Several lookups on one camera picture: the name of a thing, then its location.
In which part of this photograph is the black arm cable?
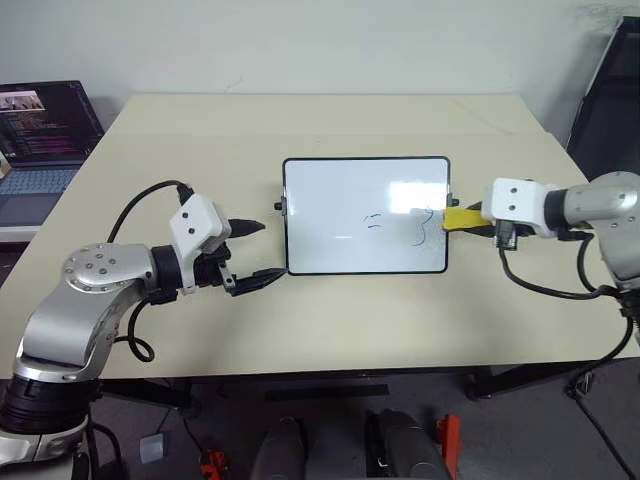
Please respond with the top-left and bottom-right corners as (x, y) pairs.
(106, 179), (195, 364)
(498, 227), (627, 302)

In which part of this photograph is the grey floor pedal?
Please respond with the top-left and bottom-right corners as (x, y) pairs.
(138, 433), (166, 464)

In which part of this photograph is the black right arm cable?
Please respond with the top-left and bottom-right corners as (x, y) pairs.
(498, 227), (627, 302)

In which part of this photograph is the yellow eraser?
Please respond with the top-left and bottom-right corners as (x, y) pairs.
(440, 206), (490, 233)

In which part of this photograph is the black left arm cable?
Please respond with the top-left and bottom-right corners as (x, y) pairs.
(106, 179), (195, 364)

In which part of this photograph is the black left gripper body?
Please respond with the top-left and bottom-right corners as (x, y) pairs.
(192, 242), (237, 298)

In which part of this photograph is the open grey laptop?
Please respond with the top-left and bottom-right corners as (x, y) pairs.
(0, 79), (106, 229)

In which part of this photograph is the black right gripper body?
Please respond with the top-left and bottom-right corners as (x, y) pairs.
(487, 220), (534, 250)

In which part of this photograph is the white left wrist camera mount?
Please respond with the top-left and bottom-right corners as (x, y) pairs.
(168, 194), (233, 296)

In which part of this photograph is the black table frame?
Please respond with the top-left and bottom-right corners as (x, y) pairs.
(97, 356), (640, 419)

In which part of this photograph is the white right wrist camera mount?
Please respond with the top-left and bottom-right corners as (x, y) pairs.
(481, 176), (561, 239)

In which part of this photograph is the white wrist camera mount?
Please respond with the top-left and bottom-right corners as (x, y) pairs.
(168, 194), (233, 296)
(481, 176), (561, 239)

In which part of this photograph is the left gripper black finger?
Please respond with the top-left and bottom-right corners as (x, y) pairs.
(228, 217), (265, 240)
(231, 268), (288, 298)

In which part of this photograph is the red plastic bracket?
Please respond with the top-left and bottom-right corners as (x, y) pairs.
(198, 448), (227, 480)
(433, 413), (464, 480)

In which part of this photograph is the black hanging cable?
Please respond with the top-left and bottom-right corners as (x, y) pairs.
(564, 319), (640, 399)

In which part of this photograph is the dark rounded grey shape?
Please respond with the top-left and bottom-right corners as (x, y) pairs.
(248, 416), (312, 480)
(363, 408), (454, 480)

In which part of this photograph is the small black-framed whiteboard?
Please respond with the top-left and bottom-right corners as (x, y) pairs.
(273, 155), (461, 277)

